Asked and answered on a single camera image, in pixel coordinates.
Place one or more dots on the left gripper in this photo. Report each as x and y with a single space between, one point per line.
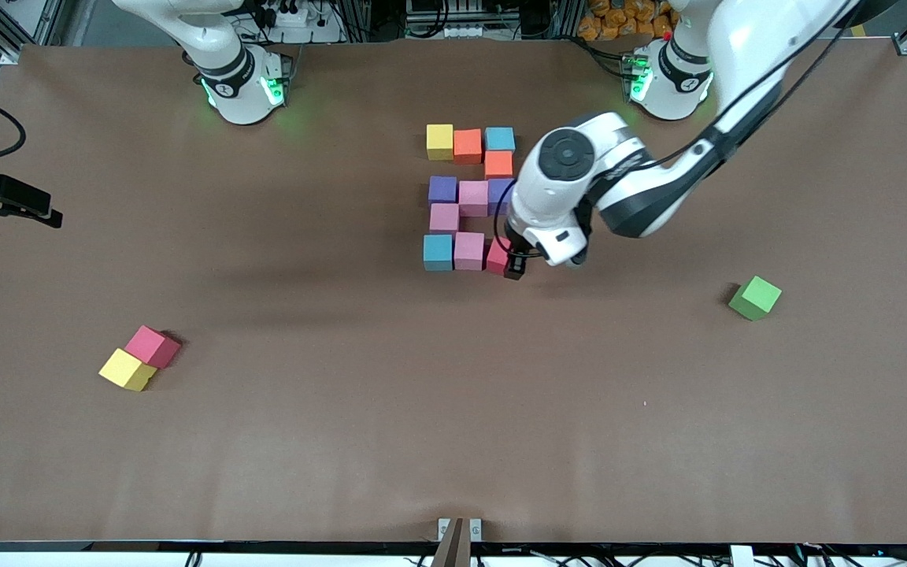
514 265

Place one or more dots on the red foam cube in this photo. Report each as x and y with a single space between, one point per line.
495 256

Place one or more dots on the pink foam cube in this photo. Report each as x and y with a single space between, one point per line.
444 217
469 250
473 197

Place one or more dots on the purple foam cube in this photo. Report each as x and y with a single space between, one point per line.
499 195
442 189

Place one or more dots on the blue foam cube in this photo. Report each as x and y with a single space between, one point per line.
500 138
438 252

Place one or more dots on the orange foam cube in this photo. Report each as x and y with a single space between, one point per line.
498 163
468 146

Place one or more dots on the yellow foam cube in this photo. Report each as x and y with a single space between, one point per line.
439 142
127 368

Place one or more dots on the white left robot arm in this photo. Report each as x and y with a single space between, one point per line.
548 197

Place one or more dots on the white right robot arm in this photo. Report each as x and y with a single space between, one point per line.
233 79

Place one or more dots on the crimson foam cube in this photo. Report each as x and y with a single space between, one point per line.
152 345

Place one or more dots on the white socket strip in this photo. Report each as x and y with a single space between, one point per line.
461 31

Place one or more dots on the green foam cube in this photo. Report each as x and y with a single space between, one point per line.
756 298

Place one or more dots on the bag of orange items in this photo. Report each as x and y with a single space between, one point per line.
619 20

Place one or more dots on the white power strip with plugs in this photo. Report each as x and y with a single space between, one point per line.
292 17

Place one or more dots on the small white connector box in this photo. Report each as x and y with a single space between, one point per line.
741 556

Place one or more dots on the small metal mounting bracket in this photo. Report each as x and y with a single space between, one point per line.
459 543

